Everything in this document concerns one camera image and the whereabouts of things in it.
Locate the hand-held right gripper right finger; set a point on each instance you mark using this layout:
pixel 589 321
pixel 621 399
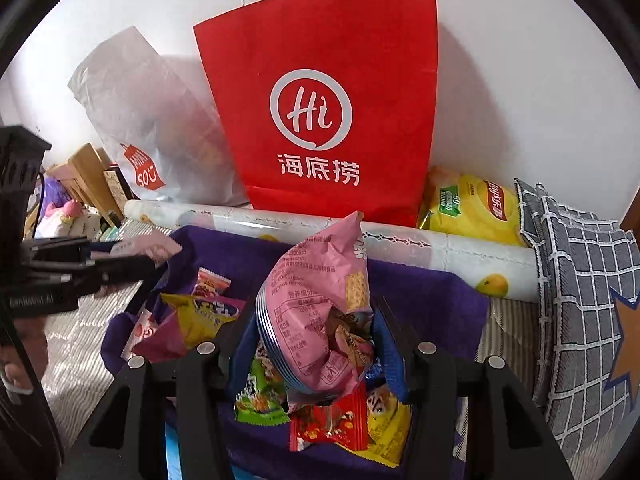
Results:
pixel 392 360

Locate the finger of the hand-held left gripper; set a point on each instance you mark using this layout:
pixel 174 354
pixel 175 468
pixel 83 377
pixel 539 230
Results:
pixel 75 249
pixel 125 272

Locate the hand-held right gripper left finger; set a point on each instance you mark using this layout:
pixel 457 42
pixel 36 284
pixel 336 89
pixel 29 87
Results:
pixel 240 340

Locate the small blue snack packet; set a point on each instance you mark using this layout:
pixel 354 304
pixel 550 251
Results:
pixel 375 372

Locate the pale pink snack packet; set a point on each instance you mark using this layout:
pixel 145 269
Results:
pixel 155 247

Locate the yellow purple snack packet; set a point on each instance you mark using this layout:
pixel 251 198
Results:
pixel 200 317

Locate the strawberry print snack packet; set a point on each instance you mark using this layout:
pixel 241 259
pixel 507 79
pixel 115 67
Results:
pixel 142 332

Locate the small pink white snack packet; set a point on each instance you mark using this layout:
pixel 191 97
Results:
pixel 210 285

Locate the green snack packet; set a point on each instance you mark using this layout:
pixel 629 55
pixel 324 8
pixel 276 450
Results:
pixel 260 400

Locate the purple towel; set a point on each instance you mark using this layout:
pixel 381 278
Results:
pixel 425 300

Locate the magenta snack packet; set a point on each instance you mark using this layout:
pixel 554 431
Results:
pixel 165 347

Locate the large pink cracker bag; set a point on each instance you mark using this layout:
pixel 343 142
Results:
pixel 310 285

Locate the red snack packet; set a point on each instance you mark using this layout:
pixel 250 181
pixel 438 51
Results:
pixel 325 420

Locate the person's left hand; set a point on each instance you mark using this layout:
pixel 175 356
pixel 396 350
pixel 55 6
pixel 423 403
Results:
pixel 25 350

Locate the pink plush toy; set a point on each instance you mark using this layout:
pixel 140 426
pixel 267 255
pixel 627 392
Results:
pixel 72 208

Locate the wooden chair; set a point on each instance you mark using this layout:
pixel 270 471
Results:
pixel 87 170

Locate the striped quilted cover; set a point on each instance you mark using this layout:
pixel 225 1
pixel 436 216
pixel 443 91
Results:
pixel 80 330

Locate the brown patterned book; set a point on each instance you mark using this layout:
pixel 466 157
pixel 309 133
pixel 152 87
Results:
pixel 117 187

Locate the patterned wallpaper roll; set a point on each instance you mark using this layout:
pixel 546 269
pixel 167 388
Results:
pixel 450 255

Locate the blue tissue pack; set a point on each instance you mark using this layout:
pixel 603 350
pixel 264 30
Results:
pixel 172 455

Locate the white plastic shopping bag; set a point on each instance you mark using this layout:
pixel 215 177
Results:
pixel 150 110

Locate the yellow chips bag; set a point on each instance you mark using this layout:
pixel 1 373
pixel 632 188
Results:
pixel 470 210

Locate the grey checked cloth with star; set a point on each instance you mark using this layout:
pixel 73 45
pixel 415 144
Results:
pixel 575 285

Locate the red paper bag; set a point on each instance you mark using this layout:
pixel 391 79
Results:
pixel 320 60

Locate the brown wooden door frame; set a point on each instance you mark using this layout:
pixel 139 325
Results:
pixel 632 225

